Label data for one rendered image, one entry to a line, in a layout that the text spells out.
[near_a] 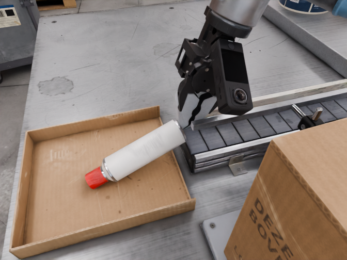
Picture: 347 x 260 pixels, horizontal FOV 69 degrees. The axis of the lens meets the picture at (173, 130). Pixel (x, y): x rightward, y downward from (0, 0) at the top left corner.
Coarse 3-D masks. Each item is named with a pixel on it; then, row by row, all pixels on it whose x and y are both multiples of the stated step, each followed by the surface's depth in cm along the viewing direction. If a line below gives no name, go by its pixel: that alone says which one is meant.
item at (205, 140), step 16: (288, 112) 57; (304, 112) 57; (336, 112) 57; (208, 128) 54; (224, 128) 54; (240, 128) 54; (256, 128) 54; (272, 128) 54; (288, 128) 54; (192, 144) 51; (208, 144) 51; (224, 144) 51
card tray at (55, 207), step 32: (64, 128) 57; (96, 128) 60; (128, 128) 60; (32, 160) 54; (64, 160) 54; (96, 160) 54; (160, 160) 54; (32, 192) 49; (64, 192) 49; (96, 192) 49; (128, 192) 49; (160, 192) 49; (32, 224) 44; (64, 224) 44; (96, 224) 44; (128, 224) 43
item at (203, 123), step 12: (312, 96) 49; (324, 96) 49; (336, 96) 49; (264, 108) 46; (276, 108) 47; (288, 108) 48; (204, 120) 44; (216, 120) 44; (228, 120) 45; (240, 120) 46
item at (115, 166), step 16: (160, 128) 49; (176, 128) 48; (144, 144) 47; (160, 144) 47; (176, 144) 49; (112, 160) 47; (128, 160) 47; (144, 160) 48; (96, 176) 47; (112, 176) 47
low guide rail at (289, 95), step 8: (344, 80) 60; (304, 88) 58; (312, 88) 58; (320, 88) 58; (328, 88) 59; (336, 88) 60; (264, 96) 56; (272, 96) 56; (280, 96) 56; (288, 96) 57; (296, 96) 58; (304, 96) 59; (256, 104) 56; (264, 104) 57; (216, 112) 54
